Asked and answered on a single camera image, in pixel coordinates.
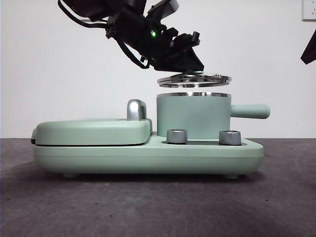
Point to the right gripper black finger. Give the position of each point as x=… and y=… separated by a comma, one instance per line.
x=310, y=53

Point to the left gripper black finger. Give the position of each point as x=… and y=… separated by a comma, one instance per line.
x=190, y=64

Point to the glass pot lid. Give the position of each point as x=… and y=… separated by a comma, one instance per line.
x=195, y=80

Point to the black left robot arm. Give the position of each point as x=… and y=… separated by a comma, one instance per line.
x=133, y=29

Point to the silver control knob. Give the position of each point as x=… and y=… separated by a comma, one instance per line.
x=177, y=136
x=230, y=137

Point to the mint green breakfast maker base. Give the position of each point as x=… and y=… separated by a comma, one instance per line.
x=148, y=158

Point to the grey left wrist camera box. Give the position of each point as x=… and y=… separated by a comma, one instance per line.
x=165, y=10

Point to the white wall socket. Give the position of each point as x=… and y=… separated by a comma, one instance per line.
x=309, y=10

